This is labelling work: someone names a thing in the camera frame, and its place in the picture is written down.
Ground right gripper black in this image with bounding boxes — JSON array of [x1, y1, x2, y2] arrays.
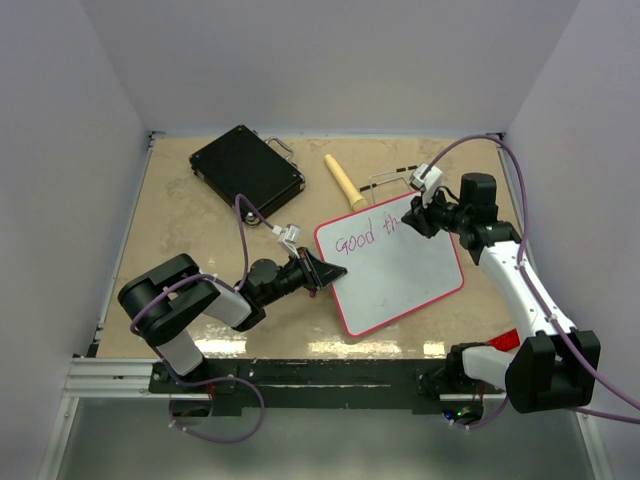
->
[[402, 185, 469, 239]]

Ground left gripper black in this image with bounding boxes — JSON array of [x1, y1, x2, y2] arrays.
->
[[260, 247, 346, 307]]

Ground whiteboard with pink frame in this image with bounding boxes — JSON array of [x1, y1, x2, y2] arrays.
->
[[314, 193, 464, 337]]

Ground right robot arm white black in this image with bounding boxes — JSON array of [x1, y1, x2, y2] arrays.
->
[[401, 165, 601, 413]]

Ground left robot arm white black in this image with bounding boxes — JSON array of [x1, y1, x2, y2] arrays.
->
[[117, 247, 348, 392]]

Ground black hard case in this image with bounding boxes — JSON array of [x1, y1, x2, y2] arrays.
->
[[189, 125, 306, 225]]

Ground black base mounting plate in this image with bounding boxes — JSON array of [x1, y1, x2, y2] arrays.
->
[[149, 359, 499, 416]]

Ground red cylindrical eraser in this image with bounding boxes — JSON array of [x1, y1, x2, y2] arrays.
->
[[488, 329, 520, 352]]

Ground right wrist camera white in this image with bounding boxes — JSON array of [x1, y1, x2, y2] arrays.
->
[[409, 163, 443, 203]]

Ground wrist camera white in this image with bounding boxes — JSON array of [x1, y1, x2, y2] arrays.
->
[[409, 163, 443, 203], [278, 224, 301, 257]]

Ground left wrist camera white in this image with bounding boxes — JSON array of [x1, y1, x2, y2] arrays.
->
[[278, 224, 301, 257]]

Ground wire whiteboard stand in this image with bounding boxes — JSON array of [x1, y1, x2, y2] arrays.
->
[[358, 165, 418, 204]]

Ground beige wooden handle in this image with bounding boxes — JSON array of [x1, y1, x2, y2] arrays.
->
[[324, 154, 369, 212]]

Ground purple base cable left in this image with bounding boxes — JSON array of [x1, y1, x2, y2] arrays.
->
[[167, 375, 266, 444]]

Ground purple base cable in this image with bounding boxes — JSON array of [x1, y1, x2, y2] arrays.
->
[[167, 375, 266, 444], [448, 394, 511, 431]]

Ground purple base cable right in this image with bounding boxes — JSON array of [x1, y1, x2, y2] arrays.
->
[[448, 394, 511, 431]]

